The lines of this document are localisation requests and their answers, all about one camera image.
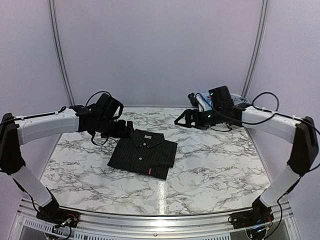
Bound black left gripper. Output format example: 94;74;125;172
97;117;136;139

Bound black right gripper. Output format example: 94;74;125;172
175;106;225;130

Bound black pinstriped shirt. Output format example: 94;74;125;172
107;129;178;180

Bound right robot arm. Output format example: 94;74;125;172
174;85;320;229

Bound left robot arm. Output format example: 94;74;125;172
0;91;134;223

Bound white plastic laundry basket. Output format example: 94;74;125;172
200;92;249;128

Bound grey denim jeans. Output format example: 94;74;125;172
230;93;251;106

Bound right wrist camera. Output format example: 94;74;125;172
187;92;212;112

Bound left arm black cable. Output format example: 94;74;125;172
84;91;113;147

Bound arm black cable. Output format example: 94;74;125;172
199;91;301;132
84;91;113;147

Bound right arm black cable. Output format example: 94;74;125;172
199;91;301;132

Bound aluminium front rail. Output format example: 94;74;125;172
9;199;301;240

